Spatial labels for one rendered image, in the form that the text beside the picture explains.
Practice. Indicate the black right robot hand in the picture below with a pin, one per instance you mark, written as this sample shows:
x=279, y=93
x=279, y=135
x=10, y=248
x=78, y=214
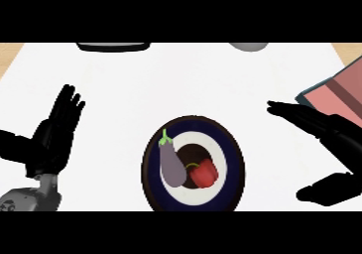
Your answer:
x=335, y=142

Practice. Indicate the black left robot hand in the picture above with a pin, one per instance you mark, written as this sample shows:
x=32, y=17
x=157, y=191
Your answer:
x=54, y=139

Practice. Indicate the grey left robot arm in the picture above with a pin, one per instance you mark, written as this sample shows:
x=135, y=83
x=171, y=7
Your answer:
x=35, y=195

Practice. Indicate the pink cardboard box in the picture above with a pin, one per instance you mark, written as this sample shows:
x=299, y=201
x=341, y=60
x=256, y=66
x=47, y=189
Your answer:
x=342, y=89

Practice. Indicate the red bell pepper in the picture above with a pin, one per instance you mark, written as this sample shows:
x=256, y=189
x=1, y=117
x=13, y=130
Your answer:
x=205, y=173

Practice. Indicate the dark blue and white plate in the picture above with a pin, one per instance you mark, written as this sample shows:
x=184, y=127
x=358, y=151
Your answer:
x=193, y=163

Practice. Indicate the purple eggplant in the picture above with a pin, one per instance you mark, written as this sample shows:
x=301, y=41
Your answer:
x=172, y=165

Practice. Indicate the black flat appliance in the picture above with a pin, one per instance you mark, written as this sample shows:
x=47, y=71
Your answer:
x=113, y=46

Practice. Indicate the grey round object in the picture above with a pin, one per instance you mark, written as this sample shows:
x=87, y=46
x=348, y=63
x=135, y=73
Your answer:
x=249, y=46

